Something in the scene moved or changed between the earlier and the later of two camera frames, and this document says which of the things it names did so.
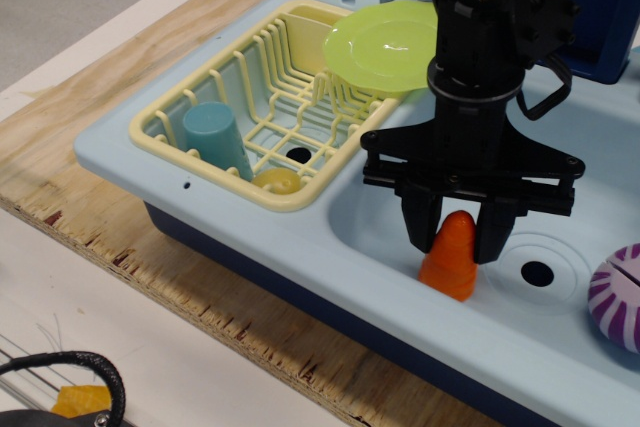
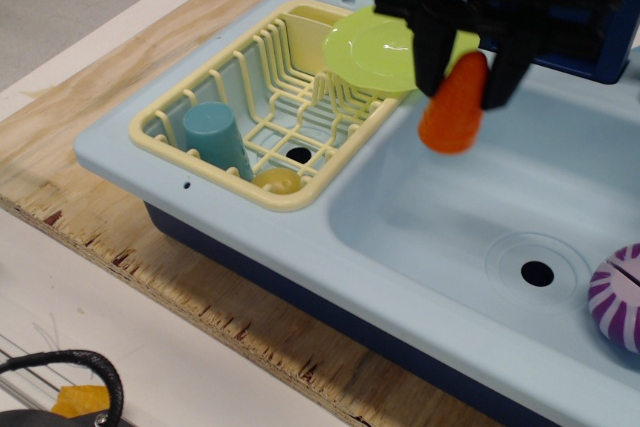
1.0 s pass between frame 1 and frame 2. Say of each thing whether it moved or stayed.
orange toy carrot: moved
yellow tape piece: stayed
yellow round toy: stayed
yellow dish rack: stayed
